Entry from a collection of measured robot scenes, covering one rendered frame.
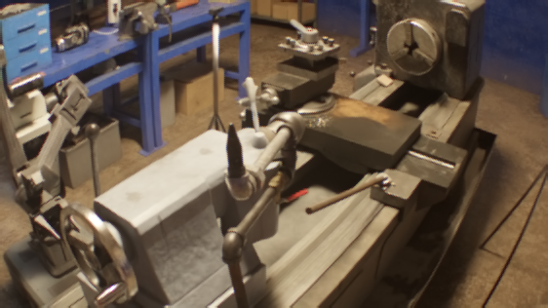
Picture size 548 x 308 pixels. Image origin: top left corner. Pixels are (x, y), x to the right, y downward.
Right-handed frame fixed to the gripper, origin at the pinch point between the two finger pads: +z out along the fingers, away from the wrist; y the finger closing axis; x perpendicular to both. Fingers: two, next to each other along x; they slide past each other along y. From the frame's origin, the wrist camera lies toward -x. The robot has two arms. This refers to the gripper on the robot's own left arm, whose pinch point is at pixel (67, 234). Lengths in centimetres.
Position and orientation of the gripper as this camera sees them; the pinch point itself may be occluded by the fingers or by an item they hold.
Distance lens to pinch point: 102.1
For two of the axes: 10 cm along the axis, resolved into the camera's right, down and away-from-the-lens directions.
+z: 8.2, 2.8, -4.9
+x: -0.1, 8.8, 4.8
